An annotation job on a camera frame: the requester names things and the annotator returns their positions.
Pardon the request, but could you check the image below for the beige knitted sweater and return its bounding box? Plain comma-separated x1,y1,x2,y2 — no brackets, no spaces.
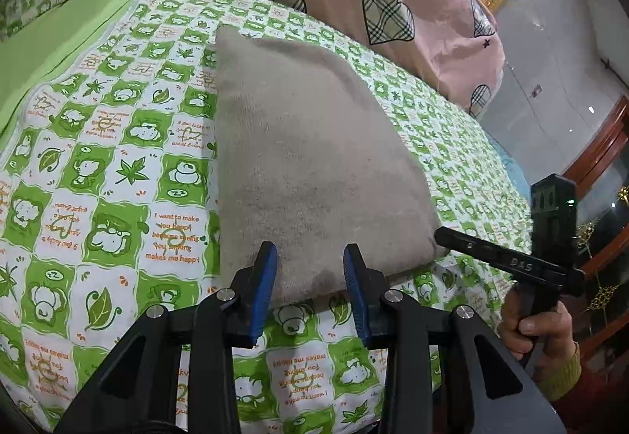
214,25,446,306

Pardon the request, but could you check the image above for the person's right hand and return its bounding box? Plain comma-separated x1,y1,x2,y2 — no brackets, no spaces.
498,285,577,383

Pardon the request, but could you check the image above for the green white patterned bedsheet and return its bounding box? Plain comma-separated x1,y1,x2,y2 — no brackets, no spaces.
1,0,530,431

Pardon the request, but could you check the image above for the red wooden cabinet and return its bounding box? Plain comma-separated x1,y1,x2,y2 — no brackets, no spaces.
559,94,629,376

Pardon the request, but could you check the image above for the yellow knit sleeve forearm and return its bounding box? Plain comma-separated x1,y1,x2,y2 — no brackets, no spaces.
533,341,582,402

